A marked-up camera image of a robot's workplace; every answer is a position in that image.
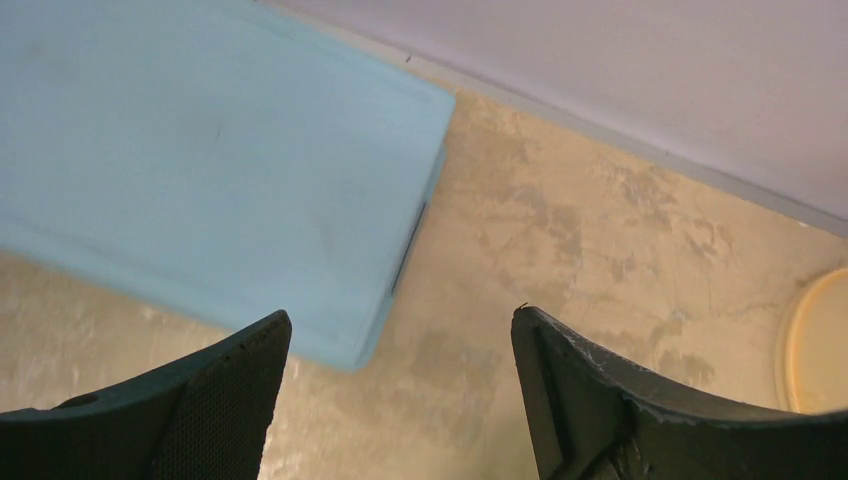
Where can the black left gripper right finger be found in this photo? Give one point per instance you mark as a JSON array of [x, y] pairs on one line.
[[593, 414]]

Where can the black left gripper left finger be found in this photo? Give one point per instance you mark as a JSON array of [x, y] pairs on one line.
[[203, 416]]

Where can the cream printed bucket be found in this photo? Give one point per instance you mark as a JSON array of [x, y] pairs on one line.
[[811, 352]]

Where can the light blue perforated basket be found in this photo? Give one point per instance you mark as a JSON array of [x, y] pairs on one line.
[[218, 159]]

